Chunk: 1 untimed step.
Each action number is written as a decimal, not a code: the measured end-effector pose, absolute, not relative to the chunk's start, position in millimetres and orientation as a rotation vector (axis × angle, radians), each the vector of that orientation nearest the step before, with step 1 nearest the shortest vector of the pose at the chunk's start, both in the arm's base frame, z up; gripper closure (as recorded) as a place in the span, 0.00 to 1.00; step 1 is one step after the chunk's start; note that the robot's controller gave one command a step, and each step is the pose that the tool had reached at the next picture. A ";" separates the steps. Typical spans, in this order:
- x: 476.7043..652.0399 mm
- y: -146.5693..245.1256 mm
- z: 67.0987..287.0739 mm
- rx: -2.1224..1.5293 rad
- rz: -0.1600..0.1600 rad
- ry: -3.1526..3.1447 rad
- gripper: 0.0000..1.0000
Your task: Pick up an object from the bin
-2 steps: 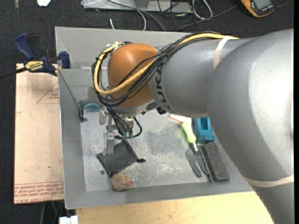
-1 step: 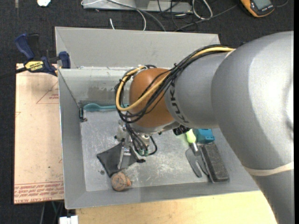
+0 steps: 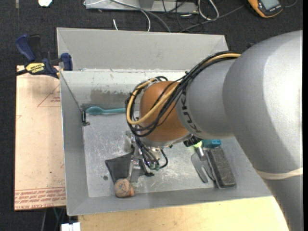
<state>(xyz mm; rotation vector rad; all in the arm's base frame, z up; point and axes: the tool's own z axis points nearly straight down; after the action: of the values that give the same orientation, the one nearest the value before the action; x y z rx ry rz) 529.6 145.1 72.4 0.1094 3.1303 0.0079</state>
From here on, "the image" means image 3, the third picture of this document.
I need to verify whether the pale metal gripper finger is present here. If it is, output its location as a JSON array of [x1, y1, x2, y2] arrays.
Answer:
[[124, 130, 136, 154], [129, 159, 145, 184]]

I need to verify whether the pink-brown lumpy ball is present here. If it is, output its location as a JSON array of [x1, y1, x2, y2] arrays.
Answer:
[[114, 179, 135, 198]]

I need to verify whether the black cloth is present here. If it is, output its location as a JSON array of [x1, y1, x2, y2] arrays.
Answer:
[[104, 152, 134, 184]]

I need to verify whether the grey metal bin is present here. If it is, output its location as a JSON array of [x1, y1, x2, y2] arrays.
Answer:
[[56, 27, 273, 217]]

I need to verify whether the teal plastic spoon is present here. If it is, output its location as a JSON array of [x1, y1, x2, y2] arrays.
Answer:
[[86, 106, 128, 116]]

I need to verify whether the metal slotted spatula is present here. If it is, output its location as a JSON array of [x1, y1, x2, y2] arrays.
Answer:
[[191, 141, 210, 184]]

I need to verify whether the teal plastic piece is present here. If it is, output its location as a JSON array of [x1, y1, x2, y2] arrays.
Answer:
[[201, 139, 222, 149]]

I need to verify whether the dark green flat block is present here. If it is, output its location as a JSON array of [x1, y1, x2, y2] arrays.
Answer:
[[206, 147, 237, 189]]

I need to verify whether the brown cardboard board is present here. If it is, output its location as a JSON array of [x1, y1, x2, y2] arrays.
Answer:
[[13, 65, 67, 211]]

